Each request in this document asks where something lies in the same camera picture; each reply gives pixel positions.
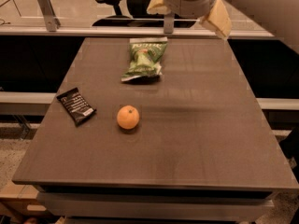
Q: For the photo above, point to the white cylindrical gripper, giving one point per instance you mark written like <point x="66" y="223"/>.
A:
<point x="189" y="7"/>

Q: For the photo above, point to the green jalapeno chip bag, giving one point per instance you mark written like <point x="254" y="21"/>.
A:
<point x="145" y="56"/>

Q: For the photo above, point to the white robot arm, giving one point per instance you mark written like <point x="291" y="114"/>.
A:
<point x="278" y="17"/>

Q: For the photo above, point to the black office chair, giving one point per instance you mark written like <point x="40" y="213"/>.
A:
<point x="129" y="13"/>

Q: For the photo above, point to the orange fruit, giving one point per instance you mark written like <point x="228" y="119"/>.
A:
<point x="128" y="117"/>

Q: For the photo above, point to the black snack bar wrapper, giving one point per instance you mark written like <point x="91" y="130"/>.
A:
<point x="76" y="106"/>

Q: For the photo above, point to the cardboard box under table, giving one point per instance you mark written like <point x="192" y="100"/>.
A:
<point x="20" y="205"/>

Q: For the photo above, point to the middle metal bracket post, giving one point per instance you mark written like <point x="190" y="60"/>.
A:
<point x="169" y="23"/>

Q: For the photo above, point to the metal bracket post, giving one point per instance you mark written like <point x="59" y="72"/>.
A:
<point x="169" y="23"/>
<point x="51" y="21"/>

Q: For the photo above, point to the left metal bracket post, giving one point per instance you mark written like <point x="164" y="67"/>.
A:
<point x="51" y="21"/>

